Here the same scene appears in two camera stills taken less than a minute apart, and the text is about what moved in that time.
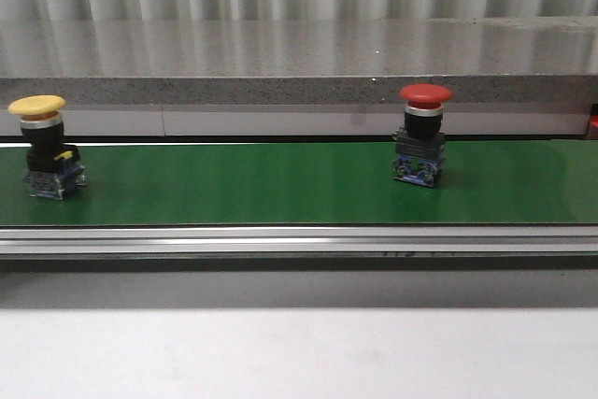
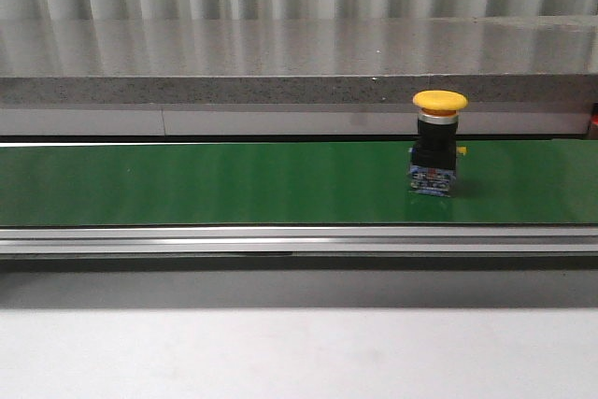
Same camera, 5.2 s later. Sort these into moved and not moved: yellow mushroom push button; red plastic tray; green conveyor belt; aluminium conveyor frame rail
Moved: yellow mushroom push button
Not moved: aluminium conveyor frame rail; green conveyor belt; red plastic tray
